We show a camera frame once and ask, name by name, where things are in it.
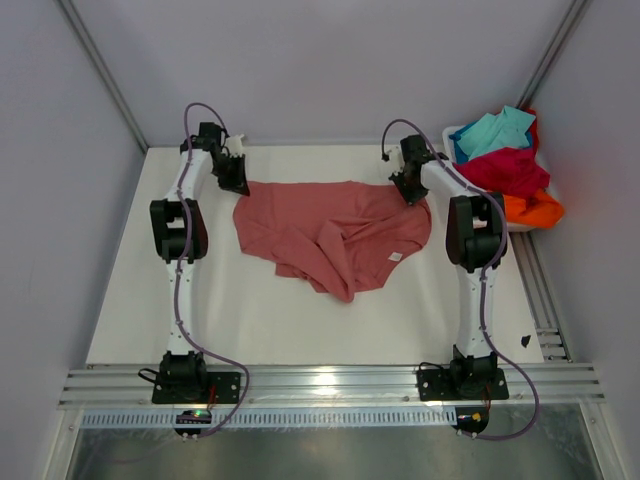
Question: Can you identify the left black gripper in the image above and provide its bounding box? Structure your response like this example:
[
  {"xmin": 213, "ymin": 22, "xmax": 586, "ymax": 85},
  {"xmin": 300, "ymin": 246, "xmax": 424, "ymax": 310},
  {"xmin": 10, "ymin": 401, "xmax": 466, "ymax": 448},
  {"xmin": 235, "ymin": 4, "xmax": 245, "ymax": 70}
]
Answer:
[{"xmin": 211, "ymin": 152, "xmax": 251, "ymax": 196}]

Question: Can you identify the salmon pink t shirt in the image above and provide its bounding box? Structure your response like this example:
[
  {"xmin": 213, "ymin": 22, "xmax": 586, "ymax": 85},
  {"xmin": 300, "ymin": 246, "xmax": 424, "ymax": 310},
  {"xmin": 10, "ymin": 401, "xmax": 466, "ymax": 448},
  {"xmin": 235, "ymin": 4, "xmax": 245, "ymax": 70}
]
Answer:
[{"xmin": 233, "ymin": 181, "xmax": 432, "ymax": 303}]

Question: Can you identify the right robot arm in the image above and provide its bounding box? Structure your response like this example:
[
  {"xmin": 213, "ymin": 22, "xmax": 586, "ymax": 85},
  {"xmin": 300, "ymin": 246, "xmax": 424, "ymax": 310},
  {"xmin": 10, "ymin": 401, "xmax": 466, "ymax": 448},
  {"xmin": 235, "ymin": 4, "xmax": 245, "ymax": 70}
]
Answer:
[{"xmin": 390, "ymin": 134, "xmax": 509, "ymax": 401}]

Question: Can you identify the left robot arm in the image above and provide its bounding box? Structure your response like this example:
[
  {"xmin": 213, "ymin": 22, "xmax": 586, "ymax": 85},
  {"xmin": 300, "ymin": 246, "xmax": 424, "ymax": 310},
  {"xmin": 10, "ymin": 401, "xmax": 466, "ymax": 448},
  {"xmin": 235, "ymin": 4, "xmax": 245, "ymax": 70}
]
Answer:
[{"xmin": 149, "ymin": 122, "xmax": 250, "ymax": 405}]

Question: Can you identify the crimson red t shirt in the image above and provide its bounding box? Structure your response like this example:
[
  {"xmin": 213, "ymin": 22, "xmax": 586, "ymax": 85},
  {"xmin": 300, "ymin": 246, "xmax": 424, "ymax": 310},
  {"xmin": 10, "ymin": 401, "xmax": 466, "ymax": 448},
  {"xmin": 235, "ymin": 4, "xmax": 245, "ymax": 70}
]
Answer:
[{"xmin": 455, "ymin": 147, "xmax": 551, "ymax": 199}]

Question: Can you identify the white plastic bin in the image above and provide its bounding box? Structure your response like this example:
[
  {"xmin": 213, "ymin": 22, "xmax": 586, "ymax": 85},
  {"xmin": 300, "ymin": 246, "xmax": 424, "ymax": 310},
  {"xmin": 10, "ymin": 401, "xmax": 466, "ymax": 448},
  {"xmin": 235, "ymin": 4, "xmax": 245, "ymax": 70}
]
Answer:
[{"xmin": 442, "ymin": 126, "xmax": 534, "ymax": 232}]

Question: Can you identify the teal t shirt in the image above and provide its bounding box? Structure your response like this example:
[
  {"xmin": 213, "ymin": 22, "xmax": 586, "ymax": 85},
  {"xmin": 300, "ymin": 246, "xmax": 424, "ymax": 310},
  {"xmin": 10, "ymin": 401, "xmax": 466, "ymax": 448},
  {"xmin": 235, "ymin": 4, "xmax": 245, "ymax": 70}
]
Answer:
[{"xmin": 447, "ymin": 106, "xmax": 537, "ymax": 164}]

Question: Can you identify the orange t shirt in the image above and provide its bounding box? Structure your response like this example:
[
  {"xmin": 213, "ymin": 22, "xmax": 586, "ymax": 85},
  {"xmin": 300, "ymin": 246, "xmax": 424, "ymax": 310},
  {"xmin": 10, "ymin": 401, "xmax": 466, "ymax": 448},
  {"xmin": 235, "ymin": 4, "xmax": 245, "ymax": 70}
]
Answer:
[{"xmin": 522, "ymin": 189, "xmax": 565, "ymax": 229}]

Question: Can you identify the red t shirt in bin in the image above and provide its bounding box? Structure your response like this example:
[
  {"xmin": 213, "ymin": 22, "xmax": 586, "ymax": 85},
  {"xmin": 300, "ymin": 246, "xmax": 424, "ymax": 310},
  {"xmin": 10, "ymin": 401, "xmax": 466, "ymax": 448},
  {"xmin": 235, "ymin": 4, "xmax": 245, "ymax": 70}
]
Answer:
[{"xmin": 525, "ymin": 108, "xmax": 540, "ymax": 153}]

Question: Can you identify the right black controller board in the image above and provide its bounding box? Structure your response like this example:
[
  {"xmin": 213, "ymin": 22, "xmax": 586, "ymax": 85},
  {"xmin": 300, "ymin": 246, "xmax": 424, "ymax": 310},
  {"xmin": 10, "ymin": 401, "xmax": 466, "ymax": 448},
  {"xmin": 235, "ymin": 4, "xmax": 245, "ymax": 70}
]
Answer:
[{"xmin": 454, "ymin": 406, "xmax": 490, "ymax": 436}]

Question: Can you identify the black controller board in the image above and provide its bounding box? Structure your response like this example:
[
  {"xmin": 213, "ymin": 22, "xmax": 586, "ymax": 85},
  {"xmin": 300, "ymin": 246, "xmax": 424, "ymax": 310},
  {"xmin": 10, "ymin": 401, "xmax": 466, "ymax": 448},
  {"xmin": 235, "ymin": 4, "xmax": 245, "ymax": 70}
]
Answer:
[
  {"xmin": 454, "ymin": 406, "xmax": 490, "ymax": 436},
  {"xmin": 173, "ymin": 409, "xmax": 212, "ymax": 437}
]

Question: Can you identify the left black controller board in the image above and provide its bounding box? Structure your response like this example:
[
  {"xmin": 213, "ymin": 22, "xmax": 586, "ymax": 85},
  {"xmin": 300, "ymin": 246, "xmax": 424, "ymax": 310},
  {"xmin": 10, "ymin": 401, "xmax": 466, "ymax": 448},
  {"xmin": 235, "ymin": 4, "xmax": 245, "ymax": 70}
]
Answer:
[{"xmin": 173, "ymin": 409, "xmax": 212, "ymax": 437}]

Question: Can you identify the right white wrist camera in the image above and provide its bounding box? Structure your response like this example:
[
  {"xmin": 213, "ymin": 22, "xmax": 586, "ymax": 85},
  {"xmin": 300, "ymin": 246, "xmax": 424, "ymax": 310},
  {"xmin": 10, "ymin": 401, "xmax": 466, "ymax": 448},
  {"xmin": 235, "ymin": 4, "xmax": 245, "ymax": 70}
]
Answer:
[{"xmin": 381, "ymin": 145, "xmax": 404, "ymax": 170}]

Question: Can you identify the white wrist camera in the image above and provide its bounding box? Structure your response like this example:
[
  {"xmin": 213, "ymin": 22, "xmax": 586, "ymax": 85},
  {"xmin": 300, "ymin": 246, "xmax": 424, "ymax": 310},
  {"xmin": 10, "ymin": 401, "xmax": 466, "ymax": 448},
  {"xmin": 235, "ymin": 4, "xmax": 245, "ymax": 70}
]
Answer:
[
  {"xmin": 225, "ymin": 134, "xmax": 246, "ymax": 157},
  {"xmin": 381, "ymin": 145, "xmax": 404, "ymax": 170}
]

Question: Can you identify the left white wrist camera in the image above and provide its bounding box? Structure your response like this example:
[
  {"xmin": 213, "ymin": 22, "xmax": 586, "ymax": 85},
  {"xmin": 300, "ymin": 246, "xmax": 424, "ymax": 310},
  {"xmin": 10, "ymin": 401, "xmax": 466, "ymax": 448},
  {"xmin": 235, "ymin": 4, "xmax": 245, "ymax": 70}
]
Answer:
[{"xmin": 225, "ymin": 134, "xmax": 246, "ymax": 157}]

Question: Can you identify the right corner aluminium post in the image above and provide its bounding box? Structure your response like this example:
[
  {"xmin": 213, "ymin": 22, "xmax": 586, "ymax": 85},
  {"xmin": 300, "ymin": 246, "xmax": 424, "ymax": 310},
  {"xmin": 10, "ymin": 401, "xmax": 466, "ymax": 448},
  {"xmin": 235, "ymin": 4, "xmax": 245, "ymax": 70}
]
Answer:
[{"xmin": 517, "ymin": 0, "xmax": 592, "ymax": 109}]

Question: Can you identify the corner aluminium post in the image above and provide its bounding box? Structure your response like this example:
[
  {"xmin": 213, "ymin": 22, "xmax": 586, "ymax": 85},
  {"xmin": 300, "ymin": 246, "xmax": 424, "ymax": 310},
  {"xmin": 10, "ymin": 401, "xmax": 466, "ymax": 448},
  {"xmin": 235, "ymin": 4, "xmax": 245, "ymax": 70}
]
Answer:
[
  {"xmin": 517, "ymin": 0, "xmax": 592, "ymax": 109},
  {"xmin": 53, "ymin": 0, "xmax": 149, "ymax": 153}
]

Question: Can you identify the right side aluminium rail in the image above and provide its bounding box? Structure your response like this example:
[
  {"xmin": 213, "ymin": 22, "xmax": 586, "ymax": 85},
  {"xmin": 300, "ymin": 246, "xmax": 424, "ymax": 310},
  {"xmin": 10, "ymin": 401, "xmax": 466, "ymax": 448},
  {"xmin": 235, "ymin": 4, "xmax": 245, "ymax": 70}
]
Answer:
[{"xmin": 510, "ymin": 232, "xmax": 573, "ymax": 363}]

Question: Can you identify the aluminium rail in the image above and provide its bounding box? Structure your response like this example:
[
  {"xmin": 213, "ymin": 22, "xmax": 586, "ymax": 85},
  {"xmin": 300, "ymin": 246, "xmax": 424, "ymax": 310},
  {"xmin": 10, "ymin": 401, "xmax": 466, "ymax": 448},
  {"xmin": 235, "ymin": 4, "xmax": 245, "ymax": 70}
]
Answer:
[
  {"xmin": 58, "ymin": 362, "xmax": 605, "ymax": 409},
  {"xmin": 510, "ymin": 232, "xmax": 573, "ymax": 363}
]

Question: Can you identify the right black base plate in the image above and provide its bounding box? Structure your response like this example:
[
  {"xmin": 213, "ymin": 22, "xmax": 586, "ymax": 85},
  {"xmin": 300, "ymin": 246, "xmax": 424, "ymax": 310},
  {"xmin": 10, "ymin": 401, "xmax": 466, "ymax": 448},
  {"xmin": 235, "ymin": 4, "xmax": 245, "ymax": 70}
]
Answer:
[{"xmin": 416, "ymin": 362, "xmax": 510, "ymax": 401}]

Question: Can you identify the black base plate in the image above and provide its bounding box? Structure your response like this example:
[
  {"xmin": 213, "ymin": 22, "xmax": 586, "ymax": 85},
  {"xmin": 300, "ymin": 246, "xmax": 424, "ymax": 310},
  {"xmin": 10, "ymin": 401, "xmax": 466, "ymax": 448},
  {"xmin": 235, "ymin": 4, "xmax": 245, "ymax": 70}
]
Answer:
[
  {"xmin": 416, "ymin": 362, "xmax": 510, "ymax": 401},
  {"xmin": 151, "ymin": 371, "xmax": 242, "ymax": 405}
]

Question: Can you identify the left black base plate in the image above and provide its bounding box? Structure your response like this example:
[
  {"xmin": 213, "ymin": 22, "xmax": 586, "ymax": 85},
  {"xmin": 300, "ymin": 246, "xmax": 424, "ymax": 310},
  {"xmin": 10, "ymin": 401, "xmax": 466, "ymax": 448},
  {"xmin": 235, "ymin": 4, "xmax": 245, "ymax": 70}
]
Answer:
[{"xmin": 151, "ymin": 371, "xmax": 242, "ymax": 405}]

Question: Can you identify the slotted grey cable duct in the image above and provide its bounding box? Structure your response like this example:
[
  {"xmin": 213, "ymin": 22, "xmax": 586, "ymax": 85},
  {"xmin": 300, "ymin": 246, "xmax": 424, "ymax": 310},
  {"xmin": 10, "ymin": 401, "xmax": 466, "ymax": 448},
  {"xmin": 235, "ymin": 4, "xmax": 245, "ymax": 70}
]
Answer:
[{"xmin": 80, "ymin": 405, "xmax": 455, "ymax": 429}]

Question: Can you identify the left corner aluminium post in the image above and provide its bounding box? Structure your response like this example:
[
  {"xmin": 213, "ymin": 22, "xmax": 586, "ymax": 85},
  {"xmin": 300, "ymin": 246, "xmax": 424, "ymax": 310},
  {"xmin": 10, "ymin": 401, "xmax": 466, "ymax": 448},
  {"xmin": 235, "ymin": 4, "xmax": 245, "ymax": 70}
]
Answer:
[{"xmin": 53, "ymin": 0, "xmax": 149, "ymax": 153}]

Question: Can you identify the aluminium front rail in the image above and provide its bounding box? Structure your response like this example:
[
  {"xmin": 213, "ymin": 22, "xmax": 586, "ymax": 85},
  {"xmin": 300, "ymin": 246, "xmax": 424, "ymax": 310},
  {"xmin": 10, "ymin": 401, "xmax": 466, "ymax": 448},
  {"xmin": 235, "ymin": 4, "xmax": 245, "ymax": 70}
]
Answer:
[{"xmin": 58, "ymin": 362, "xmax": 605, "ymax": 409}]

